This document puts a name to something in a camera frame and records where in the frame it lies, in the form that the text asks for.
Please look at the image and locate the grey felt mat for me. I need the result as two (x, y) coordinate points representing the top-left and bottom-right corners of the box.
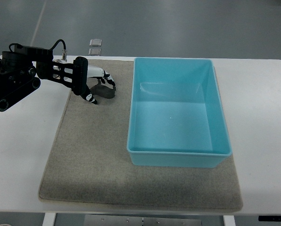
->
(38, 60), (243, 212)

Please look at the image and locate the brown toy hippo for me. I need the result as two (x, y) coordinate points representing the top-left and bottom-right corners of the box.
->
(90, 80), (116, 99)

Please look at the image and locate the grey metal table crossbar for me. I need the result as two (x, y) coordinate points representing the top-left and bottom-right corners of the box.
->
(83, 215), (202, 226)

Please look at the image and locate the black table control panel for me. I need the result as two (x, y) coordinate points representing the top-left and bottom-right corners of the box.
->
(258, 215), (281, 222)

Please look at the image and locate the lower metal floor plate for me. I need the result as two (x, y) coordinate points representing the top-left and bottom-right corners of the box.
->
(88, 48), (101, 56)

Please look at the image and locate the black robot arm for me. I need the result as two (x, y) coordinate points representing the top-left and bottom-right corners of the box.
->
(0, 39), (88, 112)

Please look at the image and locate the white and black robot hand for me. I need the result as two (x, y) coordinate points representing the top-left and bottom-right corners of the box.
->
(81, 65), (116, 105)

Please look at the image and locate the blue plastic box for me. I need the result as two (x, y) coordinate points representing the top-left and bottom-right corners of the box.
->
(127, 57), (232, 168)

